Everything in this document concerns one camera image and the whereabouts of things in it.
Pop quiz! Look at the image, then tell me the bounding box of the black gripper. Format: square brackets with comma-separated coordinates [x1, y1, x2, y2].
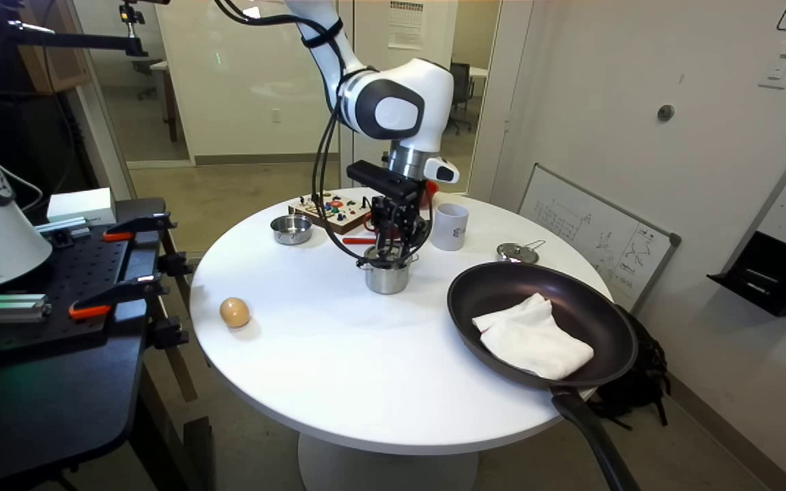
[369, 187, 436, 266]

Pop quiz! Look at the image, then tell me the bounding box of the small steel pot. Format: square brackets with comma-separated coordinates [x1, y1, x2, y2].
[359, 255, 418, 296]

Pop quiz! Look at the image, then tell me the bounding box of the white mug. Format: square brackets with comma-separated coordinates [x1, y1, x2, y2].
[427, 202, 472, 254]

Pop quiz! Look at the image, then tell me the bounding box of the wooden busy board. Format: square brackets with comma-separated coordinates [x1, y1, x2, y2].
[287, 187, 377, 236]

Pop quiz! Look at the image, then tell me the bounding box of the black frying pan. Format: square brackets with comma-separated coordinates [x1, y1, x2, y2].
[445, 258, 642, 491]

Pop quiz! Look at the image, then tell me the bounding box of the small metal strainer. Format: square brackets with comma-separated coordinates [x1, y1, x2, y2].
[494, 236, 545, 266]

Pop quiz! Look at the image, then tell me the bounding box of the white folded cloth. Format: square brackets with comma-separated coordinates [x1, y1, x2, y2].
[470, 288, 597, 381]

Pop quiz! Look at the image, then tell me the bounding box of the brown wooden egg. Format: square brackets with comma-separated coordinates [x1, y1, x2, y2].
[219, 295, 253, 332]

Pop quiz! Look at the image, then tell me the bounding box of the black backpack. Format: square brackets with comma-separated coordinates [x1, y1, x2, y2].
[587, 303, 673, 431]

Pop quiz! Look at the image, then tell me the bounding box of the white box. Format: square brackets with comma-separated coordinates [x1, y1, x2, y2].
[43, 184, 115, 225]

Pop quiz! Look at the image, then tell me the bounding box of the black workbench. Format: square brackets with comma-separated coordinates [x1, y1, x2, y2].
[0, 199, 197, 491]

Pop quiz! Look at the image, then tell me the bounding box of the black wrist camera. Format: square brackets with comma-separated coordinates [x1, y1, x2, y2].
[347, 160, 432, 205]

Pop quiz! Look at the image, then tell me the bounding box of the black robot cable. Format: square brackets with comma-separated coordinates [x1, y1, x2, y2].
[307, 111, 382, 269]

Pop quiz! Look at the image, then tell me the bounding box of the open steel pot with handles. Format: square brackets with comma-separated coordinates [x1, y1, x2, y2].
[268, 212, 317, 249]

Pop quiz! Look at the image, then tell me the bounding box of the whiteboard leaning on wall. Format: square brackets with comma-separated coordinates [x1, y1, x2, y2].
[516, 160, 685, 313]

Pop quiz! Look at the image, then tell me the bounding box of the orange handled black clamp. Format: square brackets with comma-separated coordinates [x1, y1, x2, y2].
[66, 269, 164, 322]
[101, 212, 178, 244]

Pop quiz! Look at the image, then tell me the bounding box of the black wall tray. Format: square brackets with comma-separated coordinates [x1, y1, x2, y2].
[706, 229, 786, 319]

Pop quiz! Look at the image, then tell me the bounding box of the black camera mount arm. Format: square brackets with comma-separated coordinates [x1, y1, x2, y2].
[0, 0, 172, 59]

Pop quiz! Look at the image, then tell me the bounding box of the white wall switch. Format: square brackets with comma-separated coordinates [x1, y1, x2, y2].
[755, 41, 786, 93]

